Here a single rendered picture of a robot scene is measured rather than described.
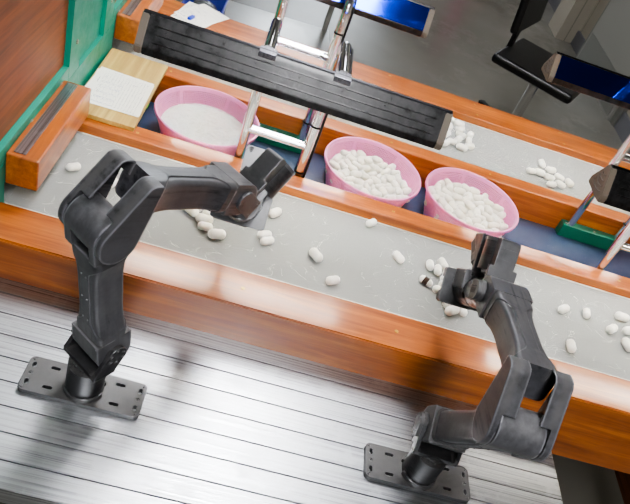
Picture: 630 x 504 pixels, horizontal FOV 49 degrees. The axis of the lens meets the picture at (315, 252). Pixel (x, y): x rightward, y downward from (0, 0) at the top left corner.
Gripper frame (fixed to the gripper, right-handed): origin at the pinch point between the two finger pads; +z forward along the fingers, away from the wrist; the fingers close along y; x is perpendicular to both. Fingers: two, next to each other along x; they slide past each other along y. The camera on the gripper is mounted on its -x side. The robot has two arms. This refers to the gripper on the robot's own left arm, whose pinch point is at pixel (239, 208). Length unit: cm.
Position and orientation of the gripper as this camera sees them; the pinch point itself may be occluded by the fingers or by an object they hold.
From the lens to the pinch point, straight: 134.6
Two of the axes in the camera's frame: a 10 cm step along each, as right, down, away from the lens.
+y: -9.5, -2.8, -1.4
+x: -2.8, 9.6, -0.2
